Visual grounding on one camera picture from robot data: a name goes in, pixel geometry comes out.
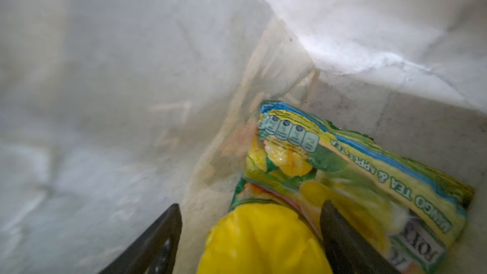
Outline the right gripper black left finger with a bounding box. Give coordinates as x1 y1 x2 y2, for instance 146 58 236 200
100 204 183 274

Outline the yellow apple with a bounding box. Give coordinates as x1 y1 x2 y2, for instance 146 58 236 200
197 204 332 273

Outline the cream canvas grocery bag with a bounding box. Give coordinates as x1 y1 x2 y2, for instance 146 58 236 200
1 0 486 273

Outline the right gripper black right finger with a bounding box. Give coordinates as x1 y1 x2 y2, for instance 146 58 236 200
320 200 399 273

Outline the green tea snack packet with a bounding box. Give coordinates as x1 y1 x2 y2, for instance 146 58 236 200
242 101 475 273

